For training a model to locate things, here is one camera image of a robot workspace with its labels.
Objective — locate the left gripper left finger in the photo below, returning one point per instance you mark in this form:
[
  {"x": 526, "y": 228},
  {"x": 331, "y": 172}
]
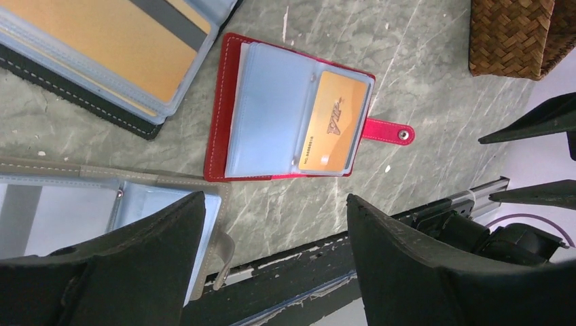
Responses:
[{"x": 135, "y": 275}]

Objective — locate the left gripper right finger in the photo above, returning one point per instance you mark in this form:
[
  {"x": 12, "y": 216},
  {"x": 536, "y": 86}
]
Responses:
[{"x": 409, "y": 278}]

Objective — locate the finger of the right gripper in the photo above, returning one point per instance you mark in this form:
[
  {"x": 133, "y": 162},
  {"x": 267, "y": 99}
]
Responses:
[
  {"x": 559, "y": 194},
  {"x": 553, "y": 116}
]

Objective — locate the gold VIP credit card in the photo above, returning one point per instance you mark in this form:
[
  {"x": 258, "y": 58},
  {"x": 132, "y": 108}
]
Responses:
[{"x": 331, "y": 135}]

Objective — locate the red card holder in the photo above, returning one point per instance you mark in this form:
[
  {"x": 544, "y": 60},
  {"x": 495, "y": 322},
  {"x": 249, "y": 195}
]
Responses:
[{"x": 263, "y": 100}]

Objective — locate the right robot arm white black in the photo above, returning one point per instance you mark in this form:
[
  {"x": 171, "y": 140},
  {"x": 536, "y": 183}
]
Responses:
[{"x": 450, "y": 221}]

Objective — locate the grey card holder open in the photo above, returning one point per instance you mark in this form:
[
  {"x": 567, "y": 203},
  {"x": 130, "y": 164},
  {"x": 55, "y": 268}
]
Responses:
[{"x": 47, "y": 206}]

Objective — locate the black card holder open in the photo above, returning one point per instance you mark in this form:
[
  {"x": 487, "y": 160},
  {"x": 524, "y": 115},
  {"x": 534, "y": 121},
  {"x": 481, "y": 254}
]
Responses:
[{"x": 128, "y": 62}]

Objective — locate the brown wicker basket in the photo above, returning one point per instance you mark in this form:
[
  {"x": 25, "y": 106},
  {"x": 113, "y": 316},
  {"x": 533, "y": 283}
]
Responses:
[{"x": 520, "y": 39}]

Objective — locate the aluminium frame rail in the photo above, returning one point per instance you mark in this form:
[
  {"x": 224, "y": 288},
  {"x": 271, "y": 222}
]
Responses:
[{"x": 471, "y": 203}]

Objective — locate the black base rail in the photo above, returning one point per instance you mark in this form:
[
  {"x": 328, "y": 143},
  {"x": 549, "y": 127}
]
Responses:
[{"x": 260, "y": 290}]

